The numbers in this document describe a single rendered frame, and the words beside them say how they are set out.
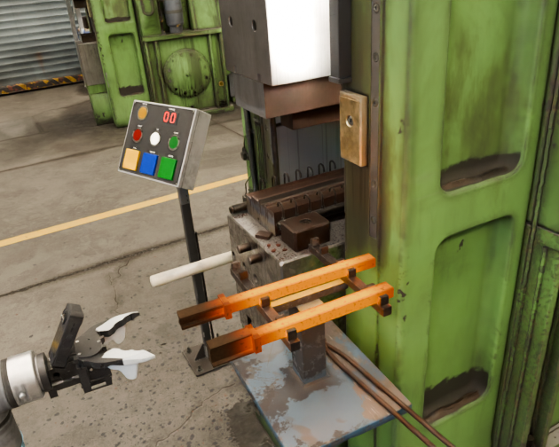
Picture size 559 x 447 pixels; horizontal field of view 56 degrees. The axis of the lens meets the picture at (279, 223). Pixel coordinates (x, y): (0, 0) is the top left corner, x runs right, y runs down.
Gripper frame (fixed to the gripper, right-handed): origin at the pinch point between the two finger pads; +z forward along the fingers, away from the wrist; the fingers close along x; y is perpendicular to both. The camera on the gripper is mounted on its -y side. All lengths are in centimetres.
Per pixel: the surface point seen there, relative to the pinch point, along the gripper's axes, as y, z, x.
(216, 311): 0.4, 13.9, 0.6
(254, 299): -0.3, 22.1, 1.5
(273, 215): 4, 45, -41
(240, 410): 102, 34, -68
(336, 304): -0.9, 35.5, 12.3
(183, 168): 1, 31, -86
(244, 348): 1.3, 15.2, 13.1
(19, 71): 71, -34, -836
